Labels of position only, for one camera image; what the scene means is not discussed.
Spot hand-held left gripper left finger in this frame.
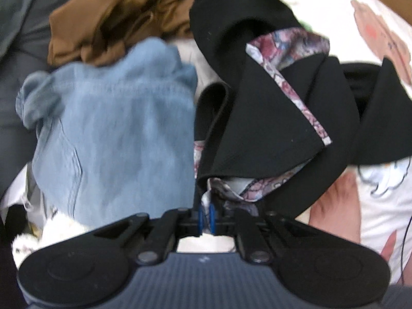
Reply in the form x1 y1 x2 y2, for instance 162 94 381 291
92 205 204 266

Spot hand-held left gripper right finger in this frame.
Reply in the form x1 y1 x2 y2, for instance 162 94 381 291
209 204 317 265

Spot black pants with bear print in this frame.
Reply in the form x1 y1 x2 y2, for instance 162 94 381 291
189 0 412 221

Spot light blue denim garment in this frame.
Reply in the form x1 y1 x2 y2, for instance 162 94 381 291
19 37 198 229

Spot white fluffy cloth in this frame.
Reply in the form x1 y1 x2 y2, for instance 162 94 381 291
11 212 94 264

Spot cream printed bedsheet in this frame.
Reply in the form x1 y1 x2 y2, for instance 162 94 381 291
175 0 412 285

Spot brown garment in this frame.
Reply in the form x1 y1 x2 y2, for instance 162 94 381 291
48 0 202 68

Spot grey cloth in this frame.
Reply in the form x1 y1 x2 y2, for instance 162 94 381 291
0 0 108 200

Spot black cable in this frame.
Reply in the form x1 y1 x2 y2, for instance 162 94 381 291
399 212 412 285

